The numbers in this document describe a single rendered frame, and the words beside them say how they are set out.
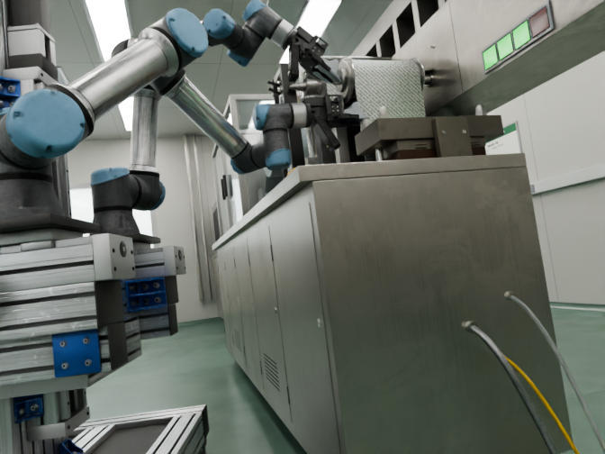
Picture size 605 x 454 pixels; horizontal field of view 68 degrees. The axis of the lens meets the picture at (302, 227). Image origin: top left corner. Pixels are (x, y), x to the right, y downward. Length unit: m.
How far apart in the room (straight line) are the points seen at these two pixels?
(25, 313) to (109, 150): 6.19
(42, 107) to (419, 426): 1.05
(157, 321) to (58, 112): 0.72
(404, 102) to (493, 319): 0.73
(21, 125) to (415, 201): 0.86
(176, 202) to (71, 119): 6.00
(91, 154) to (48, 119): 6.21
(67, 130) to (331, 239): 0.59
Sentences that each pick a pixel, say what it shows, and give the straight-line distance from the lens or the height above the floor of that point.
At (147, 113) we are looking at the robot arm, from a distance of 1.67.
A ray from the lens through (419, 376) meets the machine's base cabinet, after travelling 1.18.
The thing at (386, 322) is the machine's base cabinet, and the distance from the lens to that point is 1.12.
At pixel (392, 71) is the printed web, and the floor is 1.25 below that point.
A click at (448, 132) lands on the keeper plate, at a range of 1.32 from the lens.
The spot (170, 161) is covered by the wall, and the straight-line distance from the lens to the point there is 7.04.
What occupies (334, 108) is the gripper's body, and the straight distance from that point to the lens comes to 1.41.
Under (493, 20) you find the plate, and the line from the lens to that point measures 1.49.
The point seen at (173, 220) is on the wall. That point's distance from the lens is 6.88.
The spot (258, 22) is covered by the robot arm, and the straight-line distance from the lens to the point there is 1.52.
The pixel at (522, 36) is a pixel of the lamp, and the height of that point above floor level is 1.18.
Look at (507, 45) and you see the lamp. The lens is 1.42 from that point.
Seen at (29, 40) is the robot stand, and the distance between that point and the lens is 1.47.
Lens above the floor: 0.67
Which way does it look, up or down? 5 degrees up
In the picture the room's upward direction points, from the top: 7 degrees counter-clockwise
